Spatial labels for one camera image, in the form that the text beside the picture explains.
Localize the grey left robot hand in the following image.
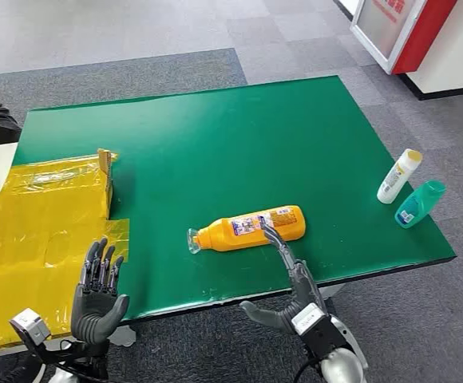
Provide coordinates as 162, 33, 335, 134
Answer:
70, 237, 130, 345

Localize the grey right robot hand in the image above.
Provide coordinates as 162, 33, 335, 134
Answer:
239, 219, 328, 335

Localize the orange bottle with clear cap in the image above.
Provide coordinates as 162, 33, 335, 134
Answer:
187, 204, 307, 255

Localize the white bottle with yellow cap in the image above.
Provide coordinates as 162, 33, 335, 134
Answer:
377, 148, 424, 205

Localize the teal transparent bottle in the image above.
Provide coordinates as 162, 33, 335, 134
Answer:
394, 180, 447, 229

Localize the white table leg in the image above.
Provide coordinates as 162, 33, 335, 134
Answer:
107, 324, 137, 349
318, 284, 347, 302

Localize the yellow plastic bag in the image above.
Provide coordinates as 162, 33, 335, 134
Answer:
0, 151, 130, 353

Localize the cardboard box flap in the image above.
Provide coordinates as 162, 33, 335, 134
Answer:
98, 148, 115, 219

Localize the green table mat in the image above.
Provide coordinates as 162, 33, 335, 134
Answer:
11, 75, 457, 323

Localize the red and white sign cabinet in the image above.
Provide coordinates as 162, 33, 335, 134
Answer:
349, 0, 458, 76

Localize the white counter with black base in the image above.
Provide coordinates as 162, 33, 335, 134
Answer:
398, 0, 463, 101

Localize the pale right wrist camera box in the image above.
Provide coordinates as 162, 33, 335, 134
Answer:
291, 302, 325, 336

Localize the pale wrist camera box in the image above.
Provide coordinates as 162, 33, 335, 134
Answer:
9, 308, 52, 348
291, 302, 325, 336

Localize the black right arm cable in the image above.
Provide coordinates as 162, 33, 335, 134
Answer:
292, 356, 325, 383

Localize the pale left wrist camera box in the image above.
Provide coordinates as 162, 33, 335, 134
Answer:
9, 308, 52, 348

